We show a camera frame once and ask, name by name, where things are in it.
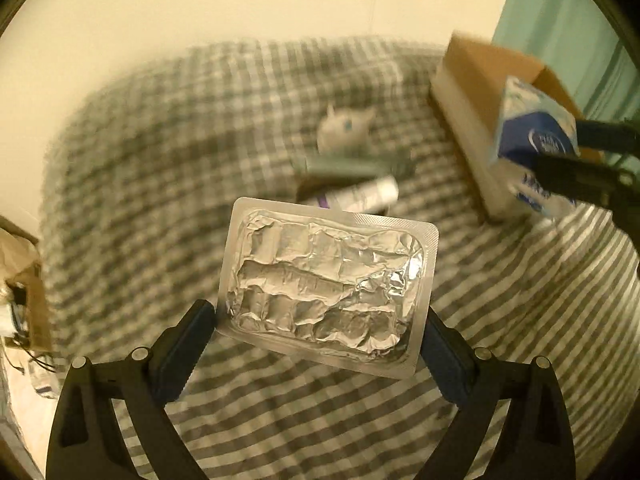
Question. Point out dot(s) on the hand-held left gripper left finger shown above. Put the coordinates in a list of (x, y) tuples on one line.
[(176, 355)]

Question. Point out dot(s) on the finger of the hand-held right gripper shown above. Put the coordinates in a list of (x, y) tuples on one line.
[(575, 177), (607, 137)]

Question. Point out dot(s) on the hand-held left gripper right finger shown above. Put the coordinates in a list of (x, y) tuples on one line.
[(450, 360)]

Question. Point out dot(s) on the blue and white carton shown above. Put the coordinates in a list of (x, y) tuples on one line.
[(537, 147)]

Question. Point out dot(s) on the silver foil blister pack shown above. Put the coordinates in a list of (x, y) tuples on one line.
[(325, 282)]

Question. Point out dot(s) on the teal curtain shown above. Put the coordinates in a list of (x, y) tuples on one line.
[(565, 25)]

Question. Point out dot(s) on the clear plastic wrapper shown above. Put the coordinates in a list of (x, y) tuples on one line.
[(42, 375)]

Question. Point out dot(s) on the cluttered brown cardboard box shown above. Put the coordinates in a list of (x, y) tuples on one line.
[(25, 290)]

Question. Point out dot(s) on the grey checked blanket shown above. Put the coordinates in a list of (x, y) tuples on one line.
[(280, 220)]

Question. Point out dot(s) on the white tube with purple label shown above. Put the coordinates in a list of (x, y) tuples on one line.
[(357, 195)]

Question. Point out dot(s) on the grey-green flat box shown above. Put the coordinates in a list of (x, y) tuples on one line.
[(352, 164)]

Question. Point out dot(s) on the white tied plastic bag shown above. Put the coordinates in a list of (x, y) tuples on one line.
[(342, 127)]

